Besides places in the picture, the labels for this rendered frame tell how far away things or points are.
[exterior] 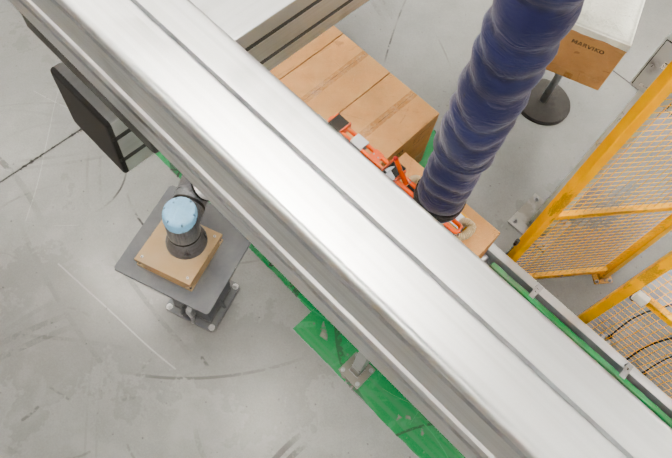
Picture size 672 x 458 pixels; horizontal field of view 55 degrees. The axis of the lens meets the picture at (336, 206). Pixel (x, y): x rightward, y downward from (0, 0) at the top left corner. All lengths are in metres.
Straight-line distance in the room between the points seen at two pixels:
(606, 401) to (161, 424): 3.34
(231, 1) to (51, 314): 3.32
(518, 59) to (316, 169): 1.49
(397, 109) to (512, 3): 2.09
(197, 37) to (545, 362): 0.35
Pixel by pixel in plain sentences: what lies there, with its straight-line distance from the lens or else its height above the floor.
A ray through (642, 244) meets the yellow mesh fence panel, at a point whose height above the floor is 0.54.
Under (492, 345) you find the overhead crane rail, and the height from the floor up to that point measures 3.20.
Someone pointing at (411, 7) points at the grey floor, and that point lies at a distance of 5.13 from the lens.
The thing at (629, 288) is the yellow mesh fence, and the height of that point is 1.01.
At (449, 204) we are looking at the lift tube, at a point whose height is 1.31.
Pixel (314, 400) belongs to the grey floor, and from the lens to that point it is 3.68.
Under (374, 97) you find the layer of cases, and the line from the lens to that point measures 3.86.
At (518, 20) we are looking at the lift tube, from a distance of 1.83.
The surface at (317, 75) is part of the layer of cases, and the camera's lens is 3.91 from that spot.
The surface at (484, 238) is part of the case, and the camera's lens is 3.07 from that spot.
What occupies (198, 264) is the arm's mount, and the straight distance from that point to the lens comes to 3.01.
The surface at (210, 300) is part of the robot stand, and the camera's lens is 3.03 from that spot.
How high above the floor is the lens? 3.62
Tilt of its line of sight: 63 degrees down
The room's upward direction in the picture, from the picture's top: 11 degrees clockwise
